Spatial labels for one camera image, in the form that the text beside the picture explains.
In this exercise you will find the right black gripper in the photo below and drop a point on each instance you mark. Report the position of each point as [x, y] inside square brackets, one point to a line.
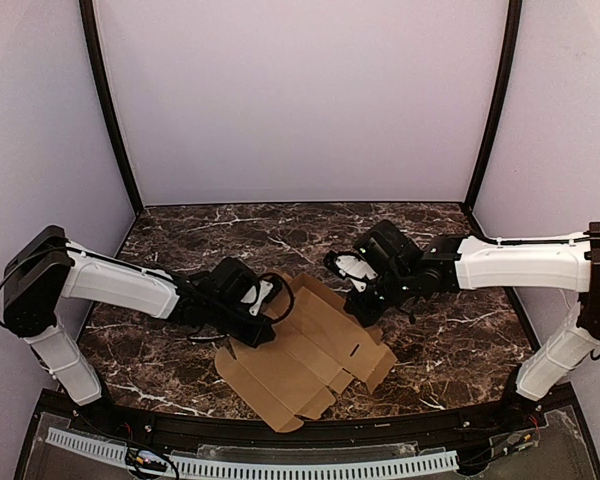
[362, 304]

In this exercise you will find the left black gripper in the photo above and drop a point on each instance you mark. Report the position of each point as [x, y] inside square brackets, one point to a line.
[253, 333]

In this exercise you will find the brown cardboard box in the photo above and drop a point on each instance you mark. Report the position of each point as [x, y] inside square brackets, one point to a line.
[317, 352]

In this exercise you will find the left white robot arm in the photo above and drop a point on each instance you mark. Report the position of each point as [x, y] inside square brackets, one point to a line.
[52, 268]

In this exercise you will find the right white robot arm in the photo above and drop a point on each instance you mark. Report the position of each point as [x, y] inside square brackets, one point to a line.
[570, 262]

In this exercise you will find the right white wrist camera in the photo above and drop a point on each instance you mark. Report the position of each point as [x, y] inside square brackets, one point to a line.
[350, 266]

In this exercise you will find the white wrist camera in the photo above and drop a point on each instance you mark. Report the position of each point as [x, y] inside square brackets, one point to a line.
[258, 296]
[350, 266]

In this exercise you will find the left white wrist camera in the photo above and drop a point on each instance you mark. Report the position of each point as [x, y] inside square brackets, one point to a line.
[258, 296]

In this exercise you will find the black front table rail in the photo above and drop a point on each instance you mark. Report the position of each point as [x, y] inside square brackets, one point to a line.
[460, 426]

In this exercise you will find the white slotted cable duct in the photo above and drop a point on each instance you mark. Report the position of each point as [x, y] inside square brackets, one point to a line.
[187, 466]

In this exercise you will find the right black frame post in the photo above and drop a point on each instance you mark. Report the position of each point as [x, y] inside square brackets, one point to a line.
[505, 65]

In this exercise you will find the black frame post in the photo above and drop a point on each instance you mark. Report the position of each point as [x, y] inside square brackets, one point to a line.
[105, 98]
[505, 65]

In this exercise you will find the left black frame post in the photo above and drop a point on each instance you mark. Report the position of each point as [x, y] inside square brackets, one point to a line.
[105, 98]

